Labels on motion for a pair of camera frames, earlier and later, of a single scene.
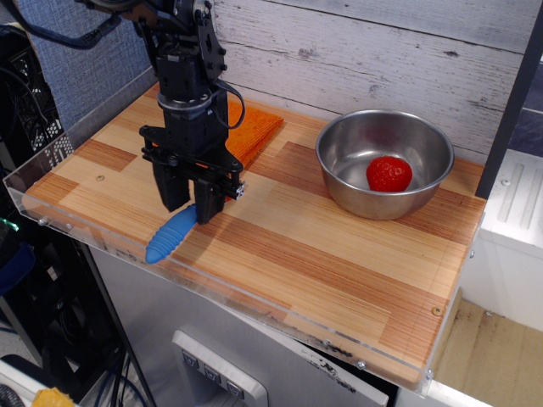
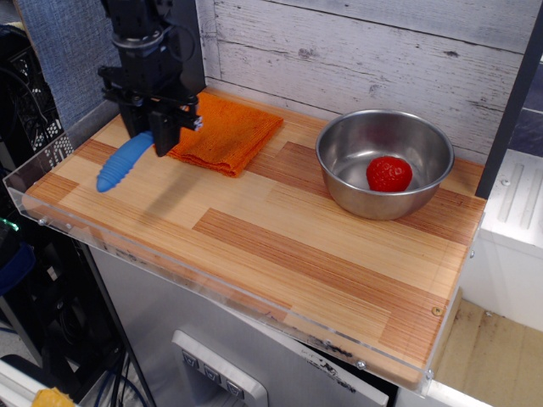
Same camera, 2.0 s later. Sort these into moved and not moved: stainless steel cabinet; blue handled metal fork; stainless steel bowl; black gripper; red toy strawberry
Moved: blue handled metal fork; black gripper
Not moved: stainless steel bowl; stainless steel cabinet; red toy strawberry
